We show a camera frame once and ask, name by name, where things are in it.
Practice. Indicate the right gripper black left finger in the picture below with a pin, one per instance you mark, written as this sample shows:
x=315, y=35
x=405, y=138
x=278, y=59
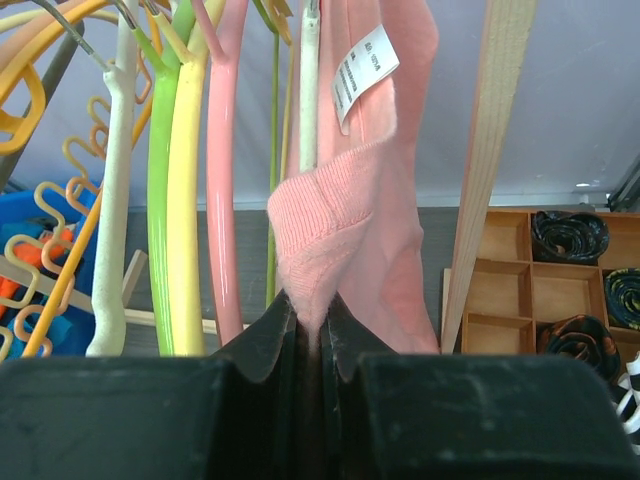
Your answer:
x=225, y=416

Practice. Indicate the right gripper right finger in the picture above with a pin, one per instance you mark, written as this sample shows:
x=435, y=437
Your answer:
x=429, y=416

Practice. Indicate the pink t shirt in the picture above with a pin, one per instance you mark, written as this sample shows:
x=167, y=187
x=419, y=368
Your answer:
x=350, y=226

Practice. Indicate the cream hanger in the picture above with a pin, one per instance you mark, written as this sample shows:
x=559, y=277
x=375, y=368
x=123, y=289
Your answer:
x=308, y=85

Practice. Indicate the white hanger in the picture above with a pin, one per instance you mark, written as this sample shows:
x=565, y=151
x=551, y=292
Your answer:
x=106, y=299

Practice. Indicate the yellow green hanger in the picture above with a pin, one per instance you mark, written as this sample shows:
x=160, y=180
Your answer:
x=182, y=239

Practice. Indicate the grey hanger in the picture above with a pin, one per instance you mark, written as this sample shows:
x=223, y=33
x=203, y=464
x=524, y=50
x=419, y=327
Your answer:
x=41, y=89

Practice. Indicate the pale yellow hanger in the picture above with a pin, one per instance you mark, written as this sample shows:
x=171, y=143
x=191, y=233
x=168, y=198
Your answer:
x=50, y=23

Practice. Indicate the pink hanger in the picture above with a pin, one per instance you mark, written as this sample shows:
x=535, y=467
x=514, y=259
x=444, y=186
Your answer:
x=224, y=42

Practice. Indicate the wooden compartment tray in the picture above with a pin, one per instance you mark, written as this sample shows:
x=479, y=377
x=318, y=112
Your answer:
x=512, y=296

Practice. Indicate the rolled dark sock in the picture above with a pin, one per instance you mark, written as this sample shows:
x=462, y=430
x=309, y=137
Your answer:
x=621, y=289
x=584, y=338
x=568, y=238

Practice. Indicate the black white striped cloth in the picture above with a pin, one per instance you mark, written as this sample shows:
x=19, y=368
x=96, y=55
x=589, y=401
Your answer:
x=626, y=400

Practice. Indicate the orange garment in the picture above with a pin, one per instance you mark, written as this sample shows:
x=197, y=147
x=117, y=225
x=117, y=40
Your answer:
x=34, y=255

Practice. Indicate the blue plastic bin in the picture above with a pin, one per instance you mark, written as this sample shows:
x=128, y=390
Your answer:
x=69, y=325

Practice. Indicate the wooden clothes rack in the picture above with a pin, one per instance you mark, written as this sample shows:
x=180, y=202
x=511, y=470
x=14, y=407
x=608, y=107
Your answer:
x=504, y=43

